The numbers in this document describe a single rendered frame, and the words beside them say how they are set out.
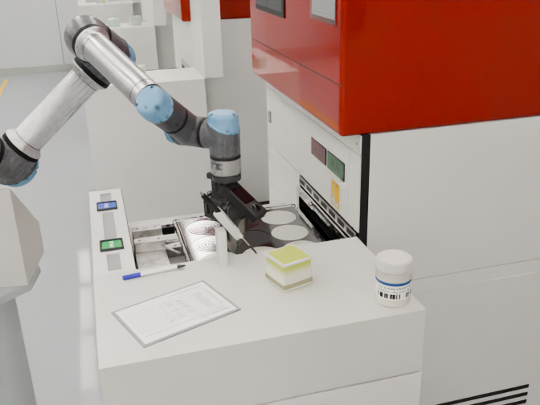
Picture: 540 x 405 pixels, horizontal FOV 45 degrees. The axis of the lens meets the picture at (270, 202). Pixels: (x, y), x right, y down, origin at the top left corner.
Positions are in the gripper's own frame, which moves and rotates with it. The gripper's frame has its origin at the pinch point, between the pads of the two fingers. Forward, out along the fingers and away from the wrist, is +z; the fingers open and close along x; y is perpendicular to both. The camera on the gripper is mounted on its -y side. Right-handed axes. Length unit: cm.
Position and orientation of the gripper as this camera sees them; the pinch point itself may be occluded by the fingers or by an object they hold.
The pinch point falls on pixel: (236, 249)
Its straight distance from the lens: 165.0
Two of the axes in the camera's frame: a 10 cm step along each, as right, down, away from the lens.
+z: 0.3, 9.2, 3.8
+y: -7.8, -2.2, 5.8
